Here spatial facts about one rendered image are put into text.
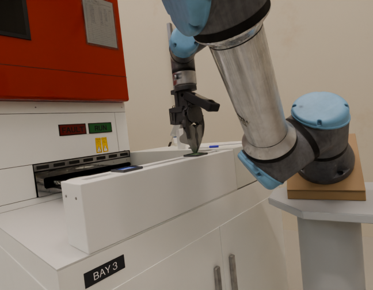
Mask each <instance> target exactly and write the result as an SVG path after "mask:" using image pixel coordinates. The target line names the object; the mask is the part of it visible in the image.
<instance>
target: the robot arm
mask: <svg viewBox="0 0 373 290"><path fill-rule="evenodd" d="M162 3H163V5H164V7H165V9H166V11H167V13H168V15H170V17H171V20H172V22H173V24H174V25H175V27H176V28H175V29H174V30H173V32H172V35H171V37H170V40H169V52H170V60H171V66H172V76H173V86H174V90H171V91H170V92H171V95H174V100H175V106H176V107H175V106H174V108H173V107H172V108H170V109H169V116H170V125H181V124H182V126H183V134H182V135H181V136H180V142H181V143H184V144H188V145H189V146H190V148H191V150H192V151H193V153H197V152H198V150H199V147H200V145H201V141H202V138H203V135H204V117H203V116H204V115H203V112H202V109H201V108H203V109H205V110H206V111H208V112H218V110H219V107H220V104H219V103H217V102H215V101H214V100H211V99H208V98H205V97H203V96H201V95H199V94H197V93H195V92H192V91H196V90H197V86H196V85H197V79H196V70H195V58H194V57H195V54H196V53H198V52H199V51H201V50H202V49H203V48H205V47H206V46H209V49H210V51H211V54H212V56H213V59H214V61H215V63H216V66H217V68H218V71H219V73H220V76H221V78H222V80H223V83H224V85H225V88H226V90H227V92H228V95H229V97H230V99H231V102H232V105H233V107H234V109H235V112H236V114H237V116H238V119H239V122H240V123H241V126H242V129H243V131H244V135H243V137H242V147H243V150H241V151H240V152H239V153H238V158H239V160H240V161H241V162H242V163H243V165H244V166H245V167H246V168H247V169H248V170H249V171H250V173H251V174H252V175H253V176H254V177H255V178H256V179H257V181H258V182H259V183H260V184H261V185H262V186H264V187H265V188H266V189H269V190H272V189H274V188H276V187H278V186H279V185H282V184H284V182H285V181H286V180H288V179H289V178H291V177H292V176H293V175H294V174H296V173H299V174H300V175H301V176H302V177H303V178H304V179H306V180H308V181H310V182H313V183H315V184H322V185H327V184H335V183H337V182H340V181H342V180H344V179H346V178H347V177H348V176H349V175H350V174H351V172H352V171H353V168H354V165H355V155H354V152H353V149H352V147H351V146H350V145H349V143H348V136H349V122H350V120H351V115H350V112H349V105H348V103H347V102H346V100H344V99H343V98H342V97H341V96H339V95H337V94H334V93H330V92H326V91H322V92H317V91H316V92H311V93H307V94H304V95H302V96H300V97H299V98H297V99H296V100H295V101H294V103H293V104H292V108H291V115H290V116H289V117H288V118H286V119H285V116H284V111H283V106H282V103H281V98H280V94H279V89H278V86H277V81H276V76H275V72H274V68H273V64H272V59H271V54H270V51H269V46H268V42H267V37H266V34H265V29H264V24H263V22H264V20H265V19H266V17H267V15H268V14H269V12H270V10H271V1H270V0H162ZM170 113H171V114H170ZM171 117H172V119H171ZM193 123H195V124H196V125H195V124H193ZM192 124H193V125H192Z"/></svg>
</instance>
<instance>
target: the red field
mask: <svg viewBox="0 0 373 290"><path fill-rule="evenodd" d="M59 127H60V135H70V134H78V133H86V130H85V125H84V124H78V125H60V126H59Z"/></svg>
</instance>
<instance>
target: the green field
mask: <svg viewBox="0 0 373 290"><path fill-rule="evenodd" d="M89 128H90V133H93V132H108V131H112V130H111V124H110V123H101V124H89Z"/></svg>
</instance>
